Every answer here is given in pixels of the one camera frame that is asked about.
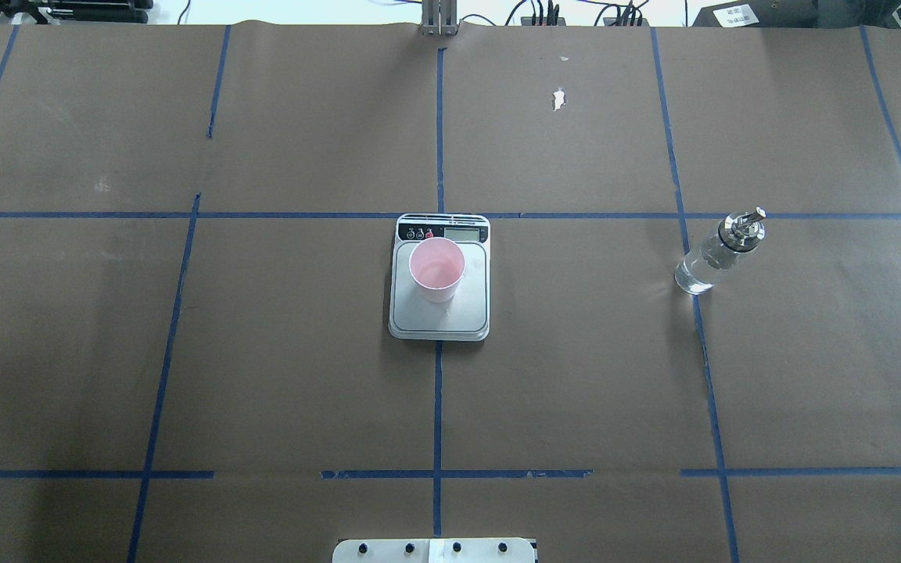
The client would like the aluminium frame post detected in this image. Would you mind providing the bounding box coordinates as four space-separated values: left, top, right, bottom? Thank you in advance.
419 0 460 37

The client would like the brown paper table cover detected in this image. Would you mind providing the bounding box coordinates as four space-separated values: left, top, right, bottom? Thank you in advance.
0 21 901 562

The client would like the pink plastic cup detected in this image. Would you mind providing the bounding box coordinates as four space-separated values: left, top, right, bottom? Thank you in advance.
410 238 465 303

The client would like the silver digital kitchen scale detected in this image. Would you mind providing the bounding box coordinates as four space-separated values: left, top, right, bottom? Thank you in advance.
387 213 491 342

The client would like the black box with white label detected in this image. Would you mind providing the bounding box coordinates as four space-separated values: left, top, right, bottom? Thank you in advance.
690 1 819 28

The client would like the clear glass sauce bottle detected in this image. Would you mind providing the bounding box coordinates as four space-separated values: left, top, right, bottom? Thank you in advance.
673 206 766 296

